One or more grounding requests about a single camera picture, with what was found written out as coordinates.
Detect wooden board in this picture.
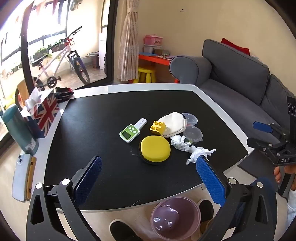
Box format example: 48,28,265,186
26,156,37,201

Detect black table mat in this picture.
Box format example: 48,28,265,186
43,90,248,211

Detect grey storage box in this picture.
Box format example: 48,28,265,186
143,44,162,54

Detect yellow plastic stool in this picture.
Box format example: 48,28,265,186
133,67,156,83

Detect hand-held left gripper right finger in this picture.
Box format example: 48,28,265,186
195,155,278,241

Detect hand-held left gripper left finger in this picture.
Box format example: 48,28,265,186
26,155,103,241

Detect person's right forearm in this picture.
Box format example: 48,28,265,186
286,185,296,224

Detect white tissue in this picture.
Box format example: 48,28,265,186
186,147,217,165
170,136,192,152

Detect white smartphone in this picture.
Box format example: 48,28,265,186
12,153,31,202

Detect black door frame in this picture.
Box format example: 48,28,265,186
20,0,119,92

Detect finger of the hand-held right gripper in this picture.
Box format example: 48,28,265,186
253,121,290,142
246,137,281,158

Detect person's black shoe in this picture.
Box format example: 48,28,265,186
110,221,144,241
196,199,215,223

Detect teal water bottle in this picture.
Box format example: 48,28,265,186
2,104,39,156

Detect yellow toy brick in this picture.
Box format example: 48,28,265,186
150,120,166,136

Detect white bicycle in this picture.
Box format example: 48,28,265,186
30,26,91,90

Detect person's left black shoe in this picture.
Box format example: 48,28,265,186
110,221,144,241

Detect pink storage box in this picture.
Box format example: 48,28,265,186
144,35,163,46

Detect purple translucent waste bin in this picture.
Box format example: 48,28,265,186
150,197,201,240

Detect white fabric pouch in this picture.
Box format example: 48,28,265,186
158,112,187,139

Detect white rectangular stick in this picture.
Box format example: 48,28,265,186
134,118,148,130

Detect green white digital timer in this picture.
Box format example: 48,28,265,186
119,124,140,143

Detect person's right hand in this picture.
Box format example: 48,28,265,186
273,165,296,184

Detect person's right black shoe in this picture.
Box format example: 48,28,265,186
196,199,215,223

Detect yellow round sponge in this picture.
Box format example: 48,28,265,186
139,136,172,165

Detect clear plastic container with bits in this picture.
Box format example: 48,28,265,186
184,126,204,144

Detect orange kids table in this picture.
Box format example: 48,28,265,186
138,53,179,84

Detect green potted plants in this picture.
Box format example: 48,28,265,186
31,45,55,62

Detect red cushion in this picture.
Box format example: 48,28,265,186
221,38,250,55

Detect white cabinet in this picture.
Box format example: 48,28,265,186
99,32,108,69

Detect flag print tissue box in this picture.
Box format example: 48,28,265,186
23,88,60,139

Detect beige patterned curtain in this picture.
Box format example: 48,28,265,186
117,0,139,81

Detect grey sofa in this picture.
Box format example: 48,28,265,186
169,39,296,176

